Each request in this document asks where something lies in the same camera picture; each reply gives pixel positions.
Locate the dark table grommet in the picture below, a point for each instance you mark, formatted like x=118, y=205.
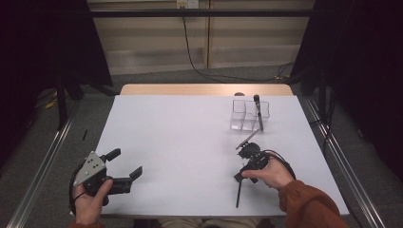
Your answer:
x=239, y=94

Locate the white table board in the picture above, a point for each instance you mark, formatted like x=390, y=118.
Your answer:
x=190, y=120

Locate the wooden table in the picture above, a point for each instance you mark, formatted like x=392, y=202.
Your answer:
x=190, y=89

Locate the thick black makeup brush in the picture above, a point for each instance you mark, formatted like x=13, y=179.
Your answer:
x=259, y=120

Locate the person's left hand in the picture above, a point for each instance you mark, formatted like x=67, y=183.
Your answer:
x=88, y=207

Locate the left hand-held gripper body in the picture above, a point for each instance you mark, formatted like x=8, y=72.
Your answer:
x=95, y=177

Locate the person's right hand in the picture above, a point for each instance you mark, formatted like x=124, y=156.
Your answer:
x=274, y=174

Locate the clear acrylic organizer box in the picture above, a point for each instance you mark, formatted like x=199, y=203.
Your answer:
x=237, y=120

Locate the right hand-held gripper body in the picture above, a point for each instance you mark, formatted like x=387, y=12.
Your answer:
x=253, y=156

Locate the small black stick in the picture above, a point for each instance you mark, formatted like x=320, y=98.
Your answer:
x=84, y=135

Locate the metal floor rail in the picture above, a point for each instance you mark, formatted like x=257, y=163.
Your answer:
x=332, y=144
x=42, y=171

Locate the thin black makeup brush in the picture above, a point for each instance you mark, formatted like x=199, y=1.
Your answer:
x=238, y=196

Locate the black stand post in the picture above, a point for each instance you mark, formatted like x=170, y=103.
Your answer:
x=61, y=104
x=322, y=95

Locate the black curtain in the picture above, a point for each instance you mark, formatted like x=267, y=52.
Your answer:
x=364, y=63
x=38, y=47

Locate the small yellow object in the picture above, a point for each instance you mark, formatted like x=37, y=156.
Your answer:
x=51, y=104

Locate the white wall socket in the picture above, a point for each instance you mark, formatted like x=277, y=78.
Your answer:
x=187, y=3

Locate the black horizontal bar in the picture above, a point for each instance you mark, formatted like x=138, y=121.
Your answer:
x=142, y=13

